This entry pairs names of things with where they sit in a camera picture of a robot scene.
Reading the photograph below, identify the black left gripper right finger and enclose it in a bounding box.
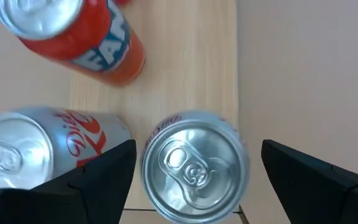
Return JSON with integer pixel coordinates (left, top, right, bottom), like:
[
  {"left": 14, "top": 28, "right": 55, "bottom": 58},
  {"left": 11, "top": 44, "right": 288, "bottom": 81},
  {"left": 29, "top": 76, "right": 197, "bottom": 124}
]
[{"left": 260, "top": 139, "right": 358, "bottom": 224}]

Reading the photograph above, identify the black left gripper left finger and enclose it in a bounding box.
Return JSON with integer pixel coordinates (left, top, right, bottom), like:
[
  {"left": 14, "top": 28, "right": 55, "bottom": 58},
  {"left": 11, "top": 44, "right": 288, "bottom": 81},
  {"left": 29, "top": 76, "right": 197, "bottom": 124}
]
[{"left": 0, "top": 139, "right": 137, "bottom": 224}]

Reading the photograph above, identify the silver Diet Coke can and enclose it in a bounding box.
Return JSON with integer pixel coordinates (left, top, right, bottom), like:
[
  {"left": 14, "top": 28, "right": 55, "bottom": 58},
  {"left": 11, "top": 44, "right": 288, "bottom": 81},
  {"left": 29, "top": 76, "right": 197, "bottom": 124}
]
[
  {"left": 0, "top": 106, "right": 132, "bottom": 190},
  {"left": 140, "top": 110, "right": 250, "bottom": 224}
]

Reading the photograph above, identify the red Fanta can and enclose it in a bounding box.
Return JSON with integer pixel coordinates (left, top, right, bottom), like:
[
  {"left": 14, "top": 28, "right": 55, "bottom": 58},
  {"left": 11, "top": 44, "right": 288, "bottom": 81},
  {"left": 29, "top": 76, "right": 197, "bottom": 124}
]
[{"left": 0, "top": 0, "right": 147, "bottom": 87}]

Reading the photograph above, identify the wooden shelf black wire frame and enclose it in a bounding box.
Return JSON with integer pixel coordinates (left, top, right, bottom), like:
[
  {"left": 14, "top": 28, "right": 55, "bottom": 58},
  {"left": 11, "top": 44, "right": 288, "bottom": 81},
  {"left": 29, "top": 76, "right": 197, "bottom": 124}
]
[{"left": 69, "top": 0, "right": 250, "bottom": 224}]

